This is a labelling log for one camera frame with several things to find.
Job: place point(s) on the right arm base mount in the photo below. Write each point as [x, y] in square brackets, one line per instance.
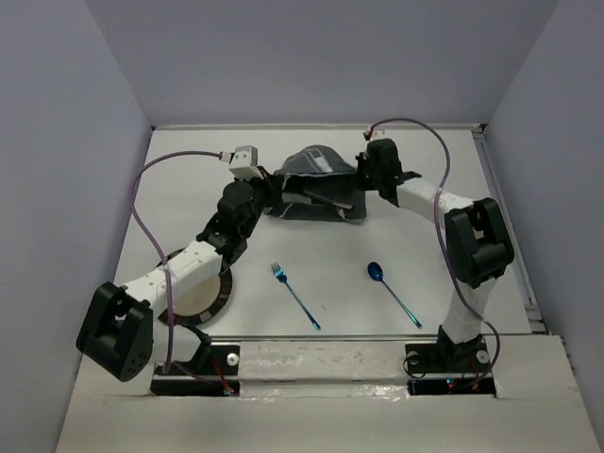
[445, 368]

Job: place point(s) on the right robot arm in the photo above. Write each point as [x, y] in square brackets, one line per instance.
[471, 233]

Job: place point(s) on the black rimmed dinner plate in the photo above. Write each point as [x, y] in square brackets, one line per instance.
[204, 301]

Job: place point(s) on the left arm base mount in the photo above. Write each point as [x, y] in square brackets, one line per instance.
[212, 371]

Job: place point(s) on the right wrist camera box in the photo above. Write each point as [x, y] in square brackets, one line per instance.
[373, 133]

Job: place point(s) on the blue metal spoon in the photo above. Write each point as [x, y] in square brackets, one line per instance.
[375, 272]

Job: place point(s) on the grey striped cloth napkin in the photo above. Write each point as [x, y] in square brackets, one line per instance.
[317, 184]

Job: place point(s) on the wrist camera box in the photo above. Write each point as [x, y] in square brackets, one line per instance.
[373, 133]
[244, 163]

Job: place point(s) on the blue metal fork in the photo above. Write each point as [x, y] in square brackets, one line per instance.
[281, 276]

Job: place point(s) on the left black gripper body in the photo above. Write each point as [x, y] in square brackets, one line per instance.
[262, 194]

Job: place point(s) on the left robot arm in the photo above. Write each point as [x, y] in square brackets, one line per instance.
[128, 326]

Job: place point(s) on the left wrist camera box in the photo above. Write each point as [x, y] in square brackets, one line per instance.
[244, 163]

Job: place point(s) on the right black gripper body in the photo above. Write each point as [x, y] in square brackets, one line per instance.
[367, 176]

